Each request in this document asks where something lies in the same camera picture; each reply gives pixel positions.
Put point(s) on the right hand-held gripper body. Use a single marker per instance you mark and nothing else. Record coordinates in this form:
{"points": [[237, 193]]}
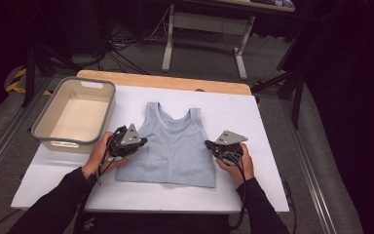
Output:
{"points": [[230, 138]]}

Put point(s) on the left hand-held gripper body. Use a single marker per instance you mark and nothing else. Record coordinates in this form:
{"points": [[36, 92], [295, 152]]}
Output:
{"points": [[130, 138]]}

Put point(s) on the light blue tank top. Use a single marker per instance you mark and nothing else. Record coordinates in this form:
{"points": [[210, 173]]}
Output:
{"points": [[175, 152]]}

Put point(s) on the beige plastic basket grey rim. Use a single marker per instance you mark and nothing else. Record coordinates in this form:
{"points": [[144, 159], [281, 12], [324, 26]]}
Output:
{"points": [[78, 120]]}

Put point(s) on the person's right hand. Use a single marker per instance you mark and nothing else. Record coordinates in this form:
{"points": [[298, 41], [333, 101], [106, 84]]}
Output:
{"points": [[240, 169]]}

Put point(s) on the person's left hand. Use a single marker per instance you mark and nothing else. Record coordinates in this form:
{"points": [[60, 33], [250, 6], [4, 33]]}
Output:
{"points": [[95, 159]]}

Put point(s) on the white table cover sheet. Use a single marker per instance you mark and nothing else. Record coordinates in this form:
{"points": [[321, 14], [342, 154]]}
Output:
{"points": [[240, 110]]}

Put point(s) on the black metal stand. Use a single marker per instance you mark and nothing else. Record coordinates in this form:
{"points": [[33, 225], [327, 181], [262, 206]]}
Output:
{"points": [[297, 100]]}

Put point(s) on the yellow black hazard tape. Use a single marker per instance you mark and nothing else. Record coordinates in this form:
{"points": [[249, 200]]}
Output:
{"points": [[19, 74]]}

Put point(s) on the colourful item on desk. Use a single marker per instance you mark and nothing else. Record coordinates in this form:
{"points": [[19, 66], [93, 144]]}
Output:
{"points": [[279, 3]]}

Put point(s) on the dark curtain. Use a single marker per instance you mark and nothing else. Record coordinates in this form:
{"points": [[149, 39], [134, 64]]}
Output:
{"points": [[354, 65]]}

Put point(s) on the metal floor rail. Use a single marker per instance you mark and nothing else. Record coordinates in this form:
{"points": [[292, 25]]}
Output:
{"points": [[0, 152], [308, 182]]}

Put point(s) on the white desk frame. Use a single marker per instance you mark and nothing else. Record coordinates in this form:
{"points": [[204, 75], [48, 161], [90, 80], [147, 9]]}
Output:
{"points": [[207, 22]]}

